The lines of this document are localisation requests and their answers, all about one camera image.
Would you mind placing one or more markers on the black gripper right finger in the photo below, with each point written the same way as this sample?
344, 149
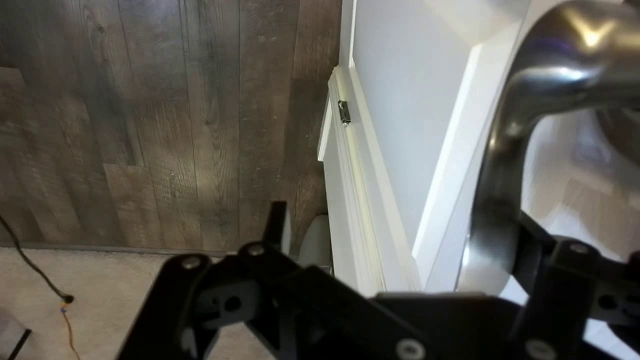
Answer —
568, 284

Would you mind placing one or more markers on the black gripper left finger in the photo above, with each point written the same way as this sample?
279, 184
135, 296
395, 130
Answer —
295, 312

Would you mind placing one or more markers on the silver door lever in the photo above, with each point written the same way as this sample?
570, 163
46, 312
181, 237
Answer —
576, 54

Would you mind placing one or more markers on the white door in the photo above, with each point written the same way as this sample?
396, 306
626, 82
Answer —
422, 80

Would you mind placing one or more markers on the metal door hinge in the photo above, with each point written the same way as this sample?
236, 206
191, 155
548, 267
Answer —
344, 112

